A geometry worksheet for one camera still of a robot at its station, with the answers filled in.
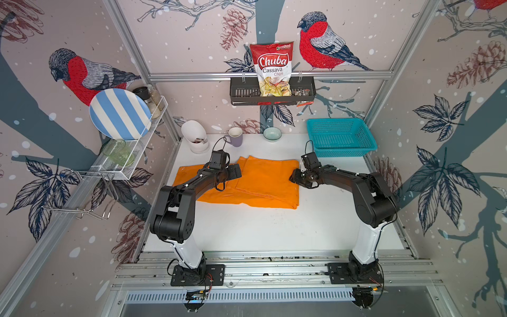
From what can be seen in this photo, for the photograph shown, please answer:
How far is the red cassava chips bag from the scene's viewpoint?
31.8 inches

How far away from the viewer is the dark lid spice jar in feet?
2.65

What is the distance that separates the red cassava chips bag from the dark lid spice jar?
1.57 feet

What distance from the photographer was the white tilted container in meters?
1.08
